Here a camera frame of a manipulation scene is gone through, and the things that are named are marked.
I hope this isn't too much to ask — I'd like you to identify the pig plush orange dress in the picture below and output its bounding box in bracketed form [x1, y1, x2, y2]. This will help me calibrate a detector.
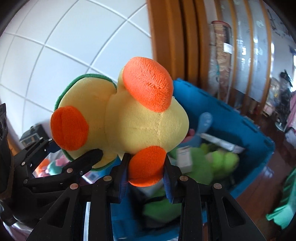
[34, 159, 50, 178]

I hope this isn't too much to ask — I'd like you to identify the blue plastic storage bin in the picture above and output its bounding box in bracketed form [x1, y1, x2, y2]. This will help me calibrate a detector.
[111, 79, 275, 240]

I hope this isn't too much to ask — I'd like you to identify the green cloth on floor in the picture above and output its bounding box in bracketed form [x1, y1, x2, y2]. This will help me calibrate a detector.
[266, 168, 296, 230]

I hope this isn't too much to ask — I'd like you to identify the yellow orange turtle plush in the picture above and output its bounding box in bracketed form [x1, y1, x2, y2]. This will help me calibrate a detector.
[50, 57, 189, 187]

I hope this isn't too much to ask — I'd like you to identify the orange wooden door frame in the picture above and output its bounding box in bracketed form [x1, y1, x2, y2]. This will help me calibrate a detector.
[147, 0, 210, 90]

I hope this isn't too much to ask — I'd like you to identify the pig plush teal dress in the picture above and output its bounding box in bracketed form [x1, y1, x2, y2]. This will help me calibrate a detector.
[45, 155, 69, 175]

